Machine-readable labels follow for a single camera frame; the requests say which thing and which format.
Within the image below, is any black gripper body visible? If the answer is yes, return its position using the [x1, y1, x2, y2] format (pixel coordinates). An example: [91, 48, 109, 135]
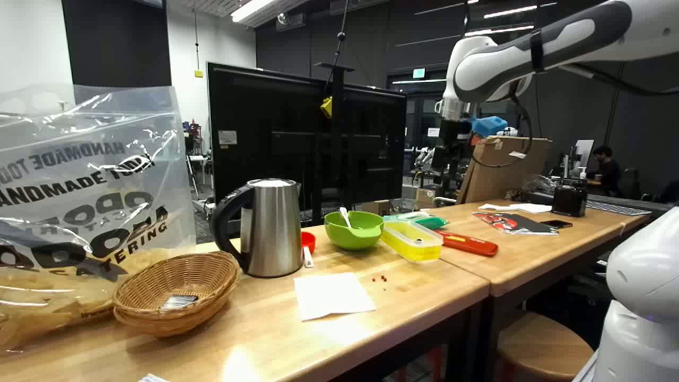
[438, 116, 472, 177]

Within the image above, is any white paper napkin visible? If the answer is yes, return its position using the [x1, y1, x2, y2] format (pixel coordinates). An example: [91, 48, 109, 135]
[293, 271, 378, 325]

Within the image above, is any brown cardboard box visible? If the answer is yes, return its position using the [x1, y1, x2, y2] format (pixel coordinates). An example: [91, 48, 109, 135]
[455, 134, 553, 206]

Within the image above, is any green wipes package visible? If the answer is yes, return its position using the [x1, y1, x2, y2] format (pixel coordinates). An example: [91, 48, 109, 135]
[383, 209, 449, 233]

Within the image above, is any white paper sheet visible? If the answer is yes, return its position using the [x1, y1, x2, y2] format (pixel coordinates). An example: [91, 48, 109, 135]
[480, 202, 553, 217]

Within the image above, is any red and black magazine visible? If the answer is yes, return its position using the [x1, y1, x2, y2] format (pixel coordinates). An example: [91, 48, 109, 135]
[472, 207, 560, 238]

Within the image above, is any orange flat case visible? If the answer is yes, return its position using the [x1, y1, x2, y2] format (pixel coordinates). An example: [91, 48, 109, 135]
[437, 230, 501, 258]

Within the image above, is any yellow transparent plastic container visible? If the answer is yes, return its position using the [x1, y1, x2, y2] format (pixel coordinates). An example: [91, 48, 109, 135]
[379, 219, 445, 264]

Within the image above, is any black monitor stand pole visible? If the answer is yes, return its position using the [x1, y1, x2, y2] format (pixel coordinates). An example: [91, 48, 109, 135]
[314, 60, 357, 215]

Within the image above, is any small black box device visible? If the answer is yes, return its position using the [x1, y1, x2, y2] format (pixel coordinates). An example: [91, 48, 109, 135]
[549, 177, 589, 219]

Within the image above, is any white plastic spoon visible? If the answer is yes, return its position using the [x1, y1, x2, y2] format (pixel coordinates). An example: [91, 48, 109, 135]
[336, 206, 359, 233]

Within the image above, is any green plastic bowl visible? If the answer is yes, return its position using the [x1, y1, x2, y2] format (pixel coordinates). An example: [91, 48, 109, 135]
[323, 207, 386, 252]

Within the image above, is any seated person in background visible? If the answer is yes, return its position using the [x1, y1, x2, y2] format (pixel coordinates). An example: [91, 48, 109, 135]
[586, 143, 623, 198]

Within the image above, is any large black monitor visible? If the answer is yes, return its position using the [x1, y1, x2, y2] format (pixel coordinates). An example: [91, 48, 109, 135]
[205, 62, 409, 224]

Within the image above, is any stainless steel electric kettle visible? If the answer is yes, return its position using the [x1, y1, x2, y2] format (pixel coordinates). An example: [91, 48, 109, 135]
[211, 175, 307, 279]

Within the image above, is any round wooden stool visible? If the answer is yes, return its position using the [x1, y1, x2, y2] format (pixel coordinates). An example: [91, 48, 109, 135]
[493, 309, 596, 382]

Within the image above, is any ceiling light strip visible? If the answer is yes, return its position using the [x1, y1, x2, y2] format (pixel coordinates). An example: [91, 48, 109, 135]
[228, 0, 277, 26]

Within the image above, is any woven wicker basket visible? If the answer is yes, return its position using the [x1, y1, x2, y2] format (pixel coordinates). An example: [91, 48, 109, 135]
[113, 251, 242, 340]

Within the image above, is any small silver packet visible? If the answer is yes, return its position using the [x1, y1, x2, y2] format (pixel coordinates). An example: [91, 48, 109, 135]
[159, 293, 200, 314]

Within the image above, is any clear printed plastic bag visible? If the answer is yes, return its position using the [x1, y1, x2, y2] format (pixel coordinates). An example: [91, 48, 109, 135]
[0, 83, 200, 356]

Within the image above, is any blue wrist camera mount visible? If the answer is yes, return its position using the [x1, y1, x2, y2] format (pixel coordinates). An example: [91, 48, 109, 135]
[471, 114, 511, 139]

